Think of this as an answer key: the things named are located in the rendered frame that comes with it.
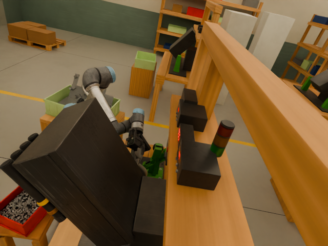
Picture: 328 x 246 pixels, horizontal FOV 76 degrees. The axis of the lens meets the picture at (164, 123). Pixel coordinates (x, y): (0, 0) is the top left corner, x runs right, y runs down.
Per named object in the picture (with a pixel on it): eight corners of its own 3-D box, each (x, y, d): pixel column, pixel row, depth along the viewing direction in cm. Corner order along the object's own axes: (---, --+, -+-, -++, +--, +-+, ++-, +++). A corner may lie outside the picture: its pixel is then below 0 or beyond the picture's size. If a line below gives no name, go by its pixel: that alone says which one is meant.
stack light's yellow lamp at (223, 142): (213, 146, 74) (217, 136, 71) (211, 138, 78) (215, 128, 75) (227, 149, 74) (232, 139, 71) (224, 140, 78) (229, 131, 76)
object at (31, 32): (8, 40, 578) (5, 23, 554) (29, 36, 646) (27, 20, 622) (49, 51, 572) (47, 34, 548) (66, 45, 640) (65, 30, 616)
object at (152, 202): (124, 268, 103) (131, 231, 84) (134, 212, 128) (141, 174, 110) (160, 273, 104) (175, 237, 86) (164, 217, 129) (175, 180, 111)
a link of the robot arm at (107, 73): (72, 110, 172) (92, 63, 136) (89, 106, 183) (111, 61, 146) (79, 122, 170) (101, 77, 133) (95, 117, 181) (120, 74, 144)
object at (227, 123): (217, 136, 71) (222, 126, 69) (215, 128, 75) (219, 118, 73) (232, 139, 71) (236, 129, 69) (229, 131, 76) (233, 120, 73)
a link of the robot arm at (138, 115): (140, 115, 141) (147, 109, 135) (139, 130, 135) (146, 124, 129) (130, 112, 137) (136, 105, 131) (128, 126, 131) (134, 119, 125)
